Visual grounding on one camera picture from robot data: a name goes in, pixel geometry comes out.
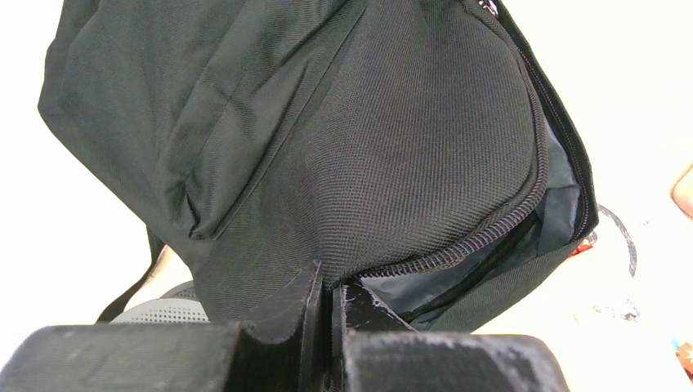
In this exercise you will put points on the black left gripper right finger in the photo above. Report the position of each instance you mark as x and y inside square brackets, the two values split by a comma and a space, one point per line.
[374, 349]

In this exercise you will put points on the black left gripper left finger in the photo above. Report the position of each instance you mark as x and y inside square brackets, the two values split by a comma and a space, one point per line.
[277, 346]

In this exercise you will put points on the black student backpack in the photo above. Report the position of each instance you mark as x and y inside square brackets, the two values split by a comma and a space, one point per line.
[417, 145]

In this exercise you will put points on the red patterned book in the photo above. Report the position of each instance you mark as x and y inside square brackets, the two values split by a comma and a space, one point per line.
[586, 244]

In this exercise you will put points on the translucent pink plastic storage box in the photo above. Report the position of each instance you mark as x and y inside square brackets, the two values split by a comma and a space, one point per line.
[681, 192]

